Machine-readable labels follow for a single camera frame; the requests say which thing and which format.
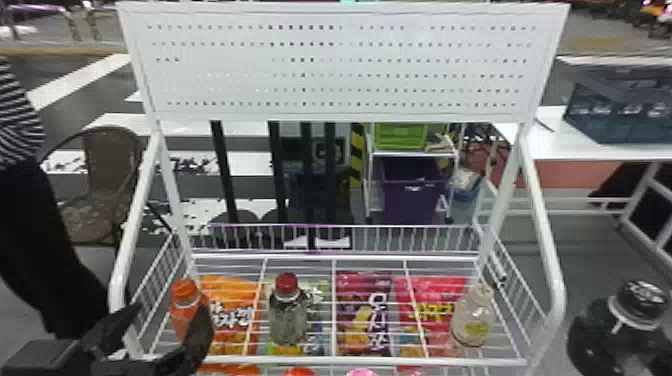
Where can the green basket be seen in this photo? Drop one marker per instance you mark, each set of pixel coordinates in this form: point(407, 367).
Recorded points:
point(400, 136)

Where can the dark bottle with red cap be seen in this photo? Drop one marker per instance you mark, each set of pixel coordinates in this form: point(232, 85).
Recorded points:
point(288, 315)

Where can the orange snack packet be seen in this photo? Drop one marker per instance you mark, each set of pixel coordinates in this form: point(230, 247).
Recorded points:
point(231, 320)

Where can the purple crate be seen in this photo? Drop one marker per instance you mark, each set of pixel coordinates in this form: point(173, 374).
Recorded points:
point(412, 191)

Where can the purple snack packet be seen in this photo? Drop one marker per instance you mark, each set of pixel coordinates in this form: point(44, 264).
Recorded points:
point(365, 315)

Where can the pale yellow bottle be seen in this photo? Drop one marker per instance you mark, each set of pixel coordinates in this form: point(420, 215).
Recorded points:
point(474, 320)

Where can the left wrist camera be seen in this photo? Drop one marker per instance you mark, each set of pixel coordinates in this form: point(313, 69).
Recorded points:
point(36, 359)

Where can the white side table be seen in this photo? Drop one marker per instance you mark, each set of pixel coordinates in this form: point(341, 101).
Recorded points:
point(588, 147)

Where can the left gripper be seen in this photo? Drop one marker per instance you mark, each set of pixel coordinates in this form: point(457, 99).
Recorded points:
point(123, 368)

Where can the brown chair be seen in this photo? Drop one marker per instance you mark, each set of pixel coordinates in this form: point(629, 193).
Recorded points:
point(107, 173)

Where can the striped post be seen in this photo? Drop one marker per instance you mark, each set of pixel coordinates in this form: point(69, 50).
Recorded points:
point(357, 155)

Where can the dark blue crate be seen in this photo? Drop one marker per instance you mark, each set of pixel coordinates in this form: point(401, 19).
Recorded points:
point(619, 110)

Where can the person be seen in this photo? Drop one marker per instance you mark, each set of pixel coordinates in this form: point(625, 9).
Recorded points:
point(31, 252)

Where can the orange bottle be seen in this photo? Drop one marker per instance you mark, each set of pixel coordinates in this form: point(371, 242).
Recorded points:
point(184, 302)

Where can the red snack packet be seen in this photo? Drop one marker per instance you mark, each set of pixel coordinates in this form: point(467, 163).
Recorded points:
point(428, 310)

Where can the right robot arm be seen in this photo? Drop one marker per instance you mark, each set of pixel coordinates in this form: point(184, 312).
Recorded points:
point(614, 336)

